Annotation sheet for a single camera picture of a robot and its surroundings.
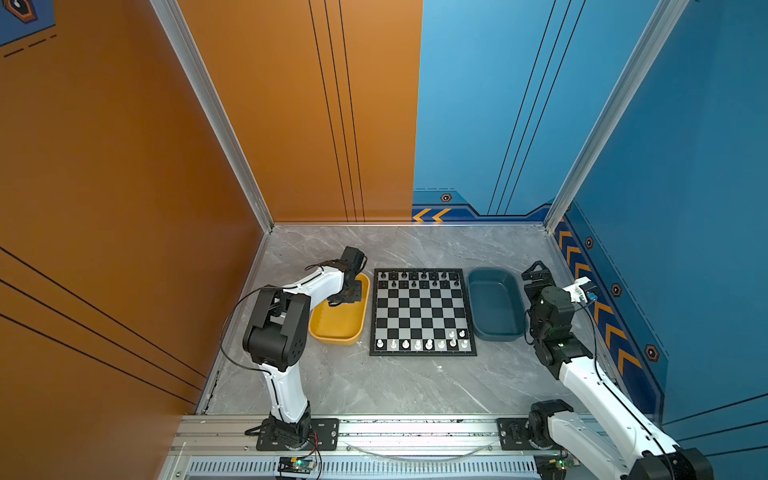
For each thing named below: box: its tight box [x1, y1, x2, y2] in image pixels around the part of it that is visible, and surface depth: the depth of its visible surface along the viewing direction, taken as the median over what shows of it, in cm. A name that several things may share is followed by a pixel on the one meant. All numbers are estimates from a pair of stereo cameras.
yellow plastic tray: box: [309, 273, 370, 346], surface depth 94 cm
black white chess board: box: [369, 267, 477, 357], surface depth 96 cm
